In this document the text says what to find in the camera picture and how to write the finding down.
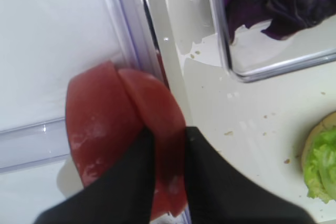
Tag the red tomato slice rear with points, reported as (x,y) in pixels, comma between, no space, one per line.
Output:
(101,121)

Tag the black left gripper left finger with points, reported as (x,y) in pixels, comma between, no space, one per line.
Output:
(123,194)

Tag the red tomato slice front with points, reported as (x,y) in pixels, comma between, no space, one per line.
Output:
(162,115)

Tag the clear long rail left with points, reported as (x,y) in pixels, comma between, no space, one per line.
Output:
(134,28)

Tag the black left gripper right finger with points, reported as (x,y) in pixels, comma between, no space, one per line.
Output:
(218,193)

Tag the lettuce leaf on bun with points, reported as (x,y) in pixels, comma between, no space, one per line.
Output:
(319,167)

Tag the white metal tray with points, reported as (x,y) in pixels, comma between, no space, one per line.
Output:
(256,99)

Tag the bun bottom on tray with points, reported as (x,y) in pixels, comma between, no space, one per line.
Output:
(327,123)

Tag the purple cabbage leaves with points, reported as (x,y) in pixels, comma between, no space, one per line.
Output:
(286,17)

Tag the clear plastic salad container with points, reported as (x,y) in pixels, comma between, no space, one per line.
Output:
(260,39)

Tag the red tomato slice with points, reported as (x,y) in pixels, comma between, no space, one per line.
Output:
(101,121)
(162,115)

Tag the clear dispenser track tomato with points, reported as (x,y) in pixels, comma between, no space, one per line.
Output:
(35,144)

